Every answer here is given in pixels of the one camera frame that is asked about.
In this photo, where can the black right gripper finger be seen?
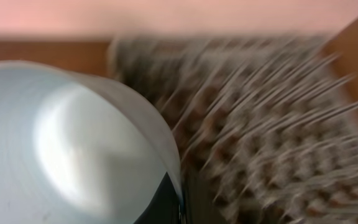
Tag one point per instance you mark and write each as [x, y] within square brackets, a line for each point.
[164, 207]

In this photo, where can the light blue bowl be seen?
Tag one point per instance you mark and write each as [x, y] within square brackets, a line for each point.
[78, 148]

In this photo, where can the grey dishwasher rack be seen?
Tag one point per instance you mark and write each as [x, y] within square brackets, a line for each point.
[263, 130]

